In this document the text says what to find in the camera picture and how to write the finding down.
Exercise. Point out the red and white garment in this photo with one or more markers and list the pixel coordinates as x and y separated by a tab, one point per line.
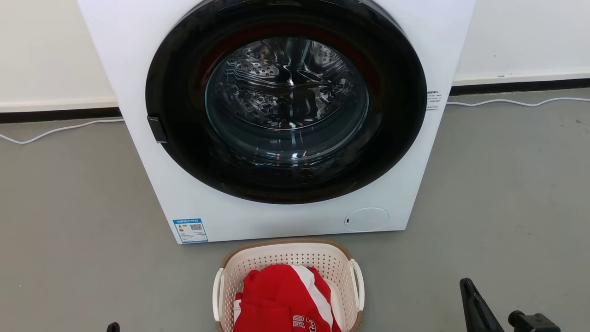
267	299

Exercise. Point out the round white filter cover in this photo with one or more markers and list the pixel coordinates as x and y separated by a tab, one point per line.
366	219

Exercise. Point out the cream perforated laundry basket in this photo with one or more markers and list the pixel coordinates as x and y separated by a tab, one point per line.
276	256

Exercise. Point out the black round washer door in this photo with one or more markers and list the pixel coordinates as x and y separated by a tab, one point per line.
184	161

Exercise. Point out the blue energy label sticker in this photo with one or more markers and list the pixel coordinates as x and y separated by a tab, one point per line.
190	230

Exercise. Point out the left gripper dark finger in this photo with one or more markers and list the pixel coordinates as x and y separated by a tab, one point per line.
113	328

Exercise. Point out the steel washing drum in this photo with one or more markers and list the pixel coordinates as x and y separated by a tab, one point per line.
258	69

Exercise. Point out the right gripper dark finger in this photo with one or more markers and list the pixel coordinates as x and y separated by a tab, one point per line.
477	313

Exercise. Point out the small printed text label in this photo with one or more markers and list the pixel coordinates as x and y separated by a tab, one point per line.
433	100

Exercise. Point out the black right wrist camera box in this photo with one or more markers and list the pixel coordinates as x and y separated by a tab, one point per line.
534	323

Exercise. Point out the white front-load washing machine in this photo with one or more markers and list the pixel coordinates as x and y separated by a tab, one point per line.
138	184

